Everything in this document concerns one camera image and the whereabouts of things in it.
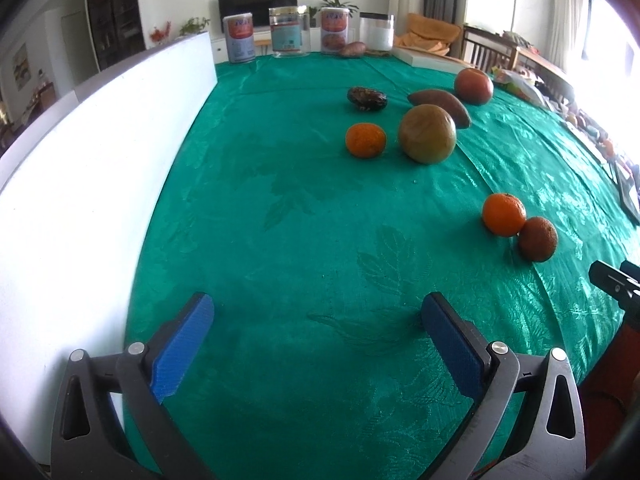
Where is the person's red clothing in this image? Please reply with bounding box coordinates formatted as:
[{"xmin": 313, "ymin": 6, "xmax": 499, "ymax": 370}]
[{"xmin": 579, "ymin": 305, "xmax": 640, "ymax": 463}]

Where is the dark wrinkled fruit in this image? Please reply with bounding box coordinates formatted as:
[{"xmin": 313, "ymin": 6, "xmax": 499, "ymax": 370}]
[{"xmin": 347, "ymin": 86, "xmax": 389, "ymax": 111}]

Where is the white jar with black lid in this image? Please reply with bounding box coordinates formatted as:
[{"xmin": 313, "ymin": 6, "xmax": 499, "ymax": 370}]
[{"xmin": 359, "ymin": 12, "xmax": 395, "ymax": 52}]

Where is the clear jar with blue label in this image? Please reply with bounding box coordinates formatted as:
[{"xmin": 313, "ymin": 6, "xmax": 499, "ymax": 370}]
[{"xmin": 269, "ymin": 6, "xmax": 309, "ymax": 59}]

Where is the large green-brown round fruit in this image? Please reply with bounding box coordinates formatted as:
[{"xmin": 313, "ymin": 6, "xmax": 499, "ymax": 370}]
[{"xmin": 398, "ymin": 104, "xmax": 458, "ymax": 165}]

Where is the black television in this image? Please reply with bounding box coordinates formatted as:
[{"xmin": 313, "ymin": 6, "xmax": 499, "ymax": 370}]
[{"xmin": 218, "ymin": 0, "xmax": 299, "ymax": 27}]

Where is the colourful snack bag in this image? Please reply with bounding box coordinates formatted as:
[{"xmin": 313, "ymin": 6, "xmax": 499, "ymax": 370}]
[{"xmin": 492, "ymin": 68, "xmax": 545, "ymax": 105}]

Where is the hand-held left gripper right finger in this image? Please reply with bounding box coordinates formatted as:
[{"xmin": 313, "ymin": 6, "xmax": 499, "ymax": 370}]
[{"xmin": 421, "ymin": 291, "xmax": 587, "ymax": 480}]

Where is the green patterned tablecloth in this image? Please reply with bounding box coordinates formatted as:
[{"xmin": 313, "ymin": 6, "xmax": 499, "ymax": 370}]
[{"xmin": 122, "ymin": 51, "xmax": 640, "ymax": 480}]

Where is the bright orange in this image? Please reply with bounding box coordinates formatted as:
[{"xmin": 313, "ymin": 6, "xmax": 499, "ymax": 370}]
[
  {"xmin": 345, "ymin": 122, "xmax": 388, "ymax": 159},
  {"xmin": 482, "ymin": 193, "xmax": 528, "ymax": 238}
]

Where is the framed wall picture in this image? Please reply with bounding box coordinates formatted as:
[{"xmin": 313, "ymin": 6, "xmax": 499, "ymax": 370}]
[{"xmin": 12, "ymin": 42, "xmax": 32, "ymax": 92}]

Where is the orange-labelled can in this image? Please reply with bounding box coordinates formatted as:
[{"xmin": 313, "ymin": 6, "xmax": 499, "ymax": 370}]
[{"xmin": 320, "ymin": 8, "xmax": 349, "ymax": 55}]

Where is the wooden chair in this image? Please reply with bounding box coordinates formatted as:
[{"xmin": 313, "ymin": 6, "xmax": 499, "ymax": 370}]
[{"xmin": 462, "ymin": 24, "xmax": 521, "ymax": 73}]

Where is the brown sweet potato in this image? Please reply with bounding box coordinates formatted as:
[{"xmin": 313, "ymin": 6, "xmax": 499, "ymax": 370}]
[{"xmin": 407, "ymin": 88, "xmax": 472, "ymax": 130}]

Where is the dark tablet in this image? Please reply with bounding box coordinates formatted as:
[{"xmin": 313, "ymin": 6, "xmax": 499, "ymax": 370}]
[{"xmin": 614, "ymin": 159, "xmax": 640, "ymax": 223}]

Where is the dark brownish orange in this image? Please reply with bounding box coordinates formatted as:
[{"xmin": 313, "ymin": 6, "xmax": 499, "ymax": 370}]
[{"xmin": 517, "ymin": 216, "xmax": 559, "ymax": 263}]

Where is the white foam board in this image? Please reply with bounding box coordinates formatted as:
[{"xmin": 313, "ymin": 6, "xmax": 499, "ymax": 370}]
[{"xmin": 0, "ymin": 30, "xmax": 218, "ymax": 467}]

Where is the small green plant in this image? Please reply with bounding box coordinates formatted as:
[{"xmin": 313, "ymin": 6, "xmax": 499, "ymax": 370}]
[{"xmin": 179, "ymin": 16, "xmax": 211, "ymax": 37}]

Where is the red apple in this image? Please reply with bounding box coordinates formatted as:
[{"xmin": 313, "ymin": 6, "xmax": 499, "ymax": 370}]
[{"xmin": 454, "ymin": 67, "xmax": 495, "ymax": 106}]

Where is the orange beanbag cushion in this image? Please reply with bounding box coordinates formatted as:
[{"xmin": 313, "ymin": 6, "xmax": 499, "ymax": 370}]
[{"xmin": 394, "ymin": 12, "xmax": 462, "ymax": 57}]

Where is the white can with red label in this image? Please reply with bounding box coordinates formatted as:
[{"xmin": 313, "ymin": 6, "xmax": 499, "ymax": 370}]
[{"xmin": 222, "ymin": 14, "xmax": 256, "ymax": 65}]

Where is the flat white box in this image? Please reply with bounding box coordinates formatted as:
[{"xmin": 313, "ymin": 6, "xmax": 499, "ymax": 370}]
[{"xmin": 392, "ymin": 47, "xmax": 479, "ymax": 75}]

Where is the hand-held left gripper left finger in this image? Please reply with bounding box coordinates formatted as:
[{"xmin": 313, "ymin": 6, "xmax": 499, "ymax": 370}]
[{"xmin": 50, "ymin": 291, "xmax": 216, "ymax": 480}]

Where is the dark display cabinet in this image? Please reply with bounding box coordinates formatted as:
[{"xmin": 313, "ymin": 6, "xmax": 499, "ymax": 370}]
[{"xmin": 84, "ymin": 0, "xmax": 140, "ymax": 72}]

